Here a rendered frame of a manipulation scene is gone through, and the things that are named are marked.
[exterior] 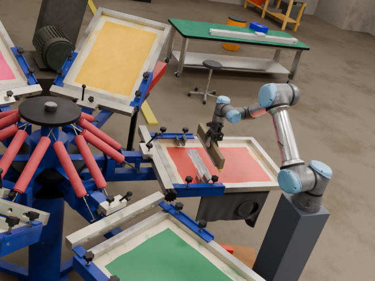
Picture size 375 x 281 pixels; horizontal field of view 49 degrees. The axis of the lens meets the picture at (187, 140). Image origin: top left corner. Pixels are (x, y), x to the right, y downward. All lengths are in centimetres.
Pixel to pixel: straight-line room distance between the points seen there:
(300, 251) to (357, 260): 180
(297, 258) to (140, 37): 192
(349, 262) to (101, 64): 264
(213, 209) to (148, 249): 76
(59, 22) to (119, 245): 426
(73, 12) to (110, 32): 264
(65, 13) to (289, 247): 448
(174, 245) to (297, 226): 60
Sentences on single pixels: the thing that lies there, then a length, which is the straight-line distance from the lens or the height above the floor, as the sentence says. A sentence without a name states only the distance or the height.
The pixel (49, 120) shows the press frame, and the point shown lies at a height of 132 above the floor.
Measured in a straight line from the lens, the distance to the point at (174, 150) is 272.
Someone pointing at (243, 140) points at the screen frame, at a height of 98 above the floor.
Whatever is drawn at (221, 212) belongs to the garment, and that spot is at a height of 73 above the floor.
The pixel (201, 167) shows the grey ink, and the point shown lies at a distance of 261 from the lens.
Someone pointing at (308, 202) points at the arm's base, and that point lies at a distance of 209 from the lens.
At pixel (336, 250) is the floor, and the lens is 402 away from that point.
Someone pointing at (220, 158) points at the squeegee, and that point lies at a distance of 241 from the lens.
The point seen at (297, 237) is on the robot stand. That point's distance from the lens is 217.
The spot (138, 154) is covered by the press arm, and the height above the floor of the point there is 104.
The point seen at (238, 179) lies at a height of 96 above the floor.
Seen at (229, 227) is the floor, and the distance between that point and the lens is 373.
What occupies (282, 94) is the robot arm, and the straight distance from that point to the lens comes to 201.
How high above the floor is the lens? 236
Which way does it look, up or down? 29 degrees down
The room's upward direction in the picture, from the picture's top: 13 degrees clockwise
